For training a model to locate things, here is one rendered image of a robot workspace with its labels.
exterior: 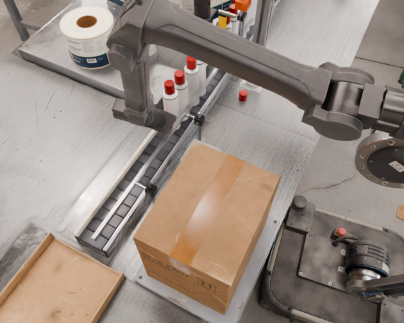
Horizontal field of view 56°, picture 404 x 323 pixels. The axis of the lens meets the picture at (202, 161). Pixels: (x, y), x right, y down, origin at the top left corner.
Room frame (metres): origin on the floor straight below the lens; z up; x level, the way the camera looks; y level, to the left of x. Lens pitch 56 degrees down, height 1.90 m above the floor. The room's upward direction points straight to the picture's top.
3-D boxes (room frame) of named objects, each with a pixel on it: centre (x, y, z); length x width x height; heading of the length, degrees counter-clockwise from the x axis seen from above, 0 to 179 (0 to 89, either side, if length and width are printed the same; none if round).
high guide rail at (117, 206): (0.87, 0.04, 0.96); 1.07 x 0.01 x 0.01; 152
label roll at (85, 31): (1.23, 0.43, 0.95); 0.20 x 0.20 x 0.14
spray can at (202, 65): (1.01, 0.01, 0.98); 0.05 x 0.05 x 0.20
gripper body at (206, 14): (1.16, 0.00, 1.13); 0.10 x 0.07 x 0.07; 153
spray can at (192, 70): (0.96, 0.03, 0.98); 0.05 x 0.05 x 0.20
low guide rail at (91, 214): (0.90, 0.11, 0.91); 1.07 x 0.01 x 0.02; 152
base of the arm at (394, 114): (0.40, -0.32, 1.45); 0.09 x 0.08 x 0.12; 160
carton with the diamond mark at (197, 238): (0.41, -0.02, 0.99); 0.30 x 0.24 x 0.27; 153
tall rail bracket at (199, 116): (0.82, 0.03, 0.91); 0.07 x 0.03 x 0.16; 62
